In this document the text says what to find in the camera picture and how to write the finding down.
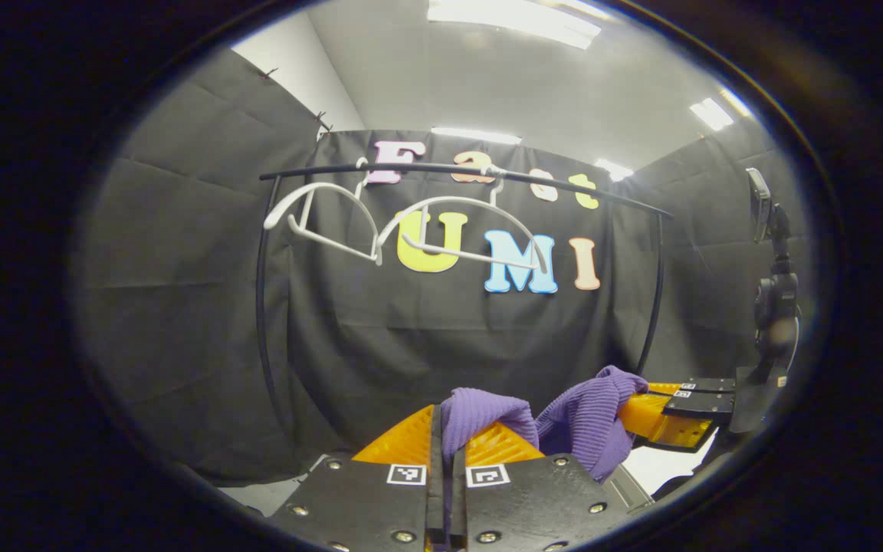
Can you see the black metal clothes rack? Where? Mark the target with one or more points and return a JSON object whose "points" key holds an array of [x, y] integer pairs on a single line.
{"points": [[260, 291]]}

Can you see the purple knit cardigan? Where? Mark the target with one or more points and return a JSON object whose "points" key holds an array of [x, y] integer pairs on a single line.
{"points": [[587, 422]]}

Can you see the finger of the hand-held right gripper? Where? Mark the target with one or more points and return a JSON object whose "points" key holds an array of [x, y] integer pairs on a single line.
{"points": [[710, 385], [664, 422]]}

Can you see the large ceiling light panel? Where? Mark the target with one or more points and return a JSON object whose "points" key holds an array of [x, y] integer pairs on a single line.
{"points": [[514, 21]]}

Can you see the black backdrop cloth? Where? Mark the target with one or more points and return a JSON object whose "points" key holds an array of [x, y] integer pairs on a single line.
{"points": [[181, 307]]}

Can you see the small ceiling light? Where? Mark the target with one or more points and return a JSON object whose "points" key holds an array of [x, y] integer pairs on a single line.
{"points": [[736, 101], [711, 114], [613, 169]]}

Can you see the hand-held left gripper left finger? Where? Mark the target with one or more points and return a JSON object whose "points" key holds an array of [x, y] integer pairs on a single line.
{"points": [[357, 502]]}

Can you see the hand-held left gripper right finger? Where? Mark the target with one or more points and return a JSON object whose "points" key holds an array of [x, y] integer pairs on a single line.
{"points": [[533, 502]]}

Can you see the white plastic clothes hanger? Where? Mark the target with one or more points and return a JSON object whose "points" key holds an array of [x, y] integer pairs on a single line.
{"points": [[449, 199], [269, 222]]}

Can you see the long ceiling light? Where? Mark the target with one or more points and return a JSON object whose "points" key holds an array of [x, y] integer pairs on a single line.
{"points": [[477, 136]]}

